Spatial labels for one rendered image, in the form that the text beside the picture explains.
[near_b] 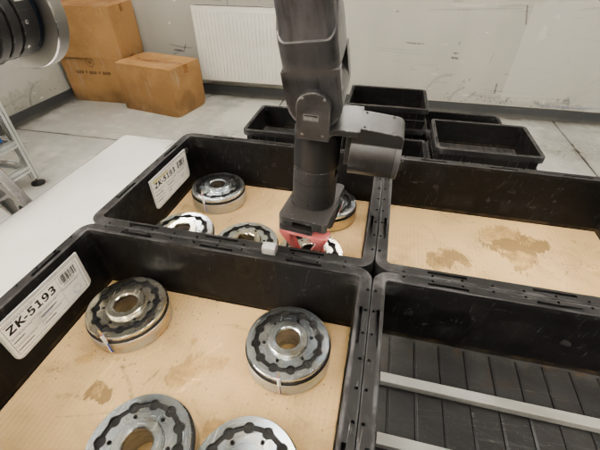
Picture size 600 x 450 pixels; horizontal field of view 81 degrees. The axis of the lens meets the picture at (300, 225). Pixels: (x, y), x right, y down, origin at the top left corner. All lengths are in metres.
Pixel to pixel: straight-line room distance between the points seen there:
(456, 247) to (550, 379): 0.23
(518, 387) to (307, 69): 0.43
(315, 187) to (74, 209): 0.75
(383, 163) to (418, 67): 3.08
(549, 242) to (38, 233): 1.07
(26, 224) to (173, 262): 0.61
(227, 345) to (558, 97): 3.57
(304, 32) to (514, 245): 0.51
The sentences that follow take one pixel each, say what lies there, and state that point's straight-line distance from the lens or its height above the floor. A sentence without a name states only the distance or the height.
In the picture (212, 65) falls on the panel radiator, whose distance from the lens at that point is 3.71.
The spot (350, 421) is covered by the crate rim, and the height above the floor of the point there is 0.93.
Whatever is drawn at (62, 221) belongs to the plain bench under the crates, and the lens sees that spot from 1.04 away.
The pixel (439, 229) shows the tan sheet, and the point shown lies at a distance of 0.69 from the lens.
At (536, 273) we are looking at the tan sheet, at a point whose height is 0.83.
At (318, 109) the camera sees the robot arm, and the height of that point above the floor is 1.11.
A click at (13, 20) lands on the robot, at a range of 0.84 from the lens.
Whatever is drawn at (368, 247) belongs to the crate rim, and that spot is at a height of 0.93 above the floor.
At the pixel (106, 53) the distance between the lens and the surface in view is 3.86.
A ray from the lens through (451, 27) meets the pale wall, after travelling 3.44.
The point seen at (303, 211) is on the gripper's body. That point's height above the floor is 0.96.
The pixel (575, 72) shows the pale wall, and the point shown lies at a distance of 3.77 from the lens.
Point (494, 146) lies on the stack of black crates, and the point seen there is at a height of 0.49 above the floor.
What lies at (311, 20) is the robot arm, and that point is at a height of 1.18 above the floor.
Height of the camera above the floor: 1.24
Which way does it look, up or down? 39 degrees down
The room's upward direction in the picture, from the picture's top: straight up
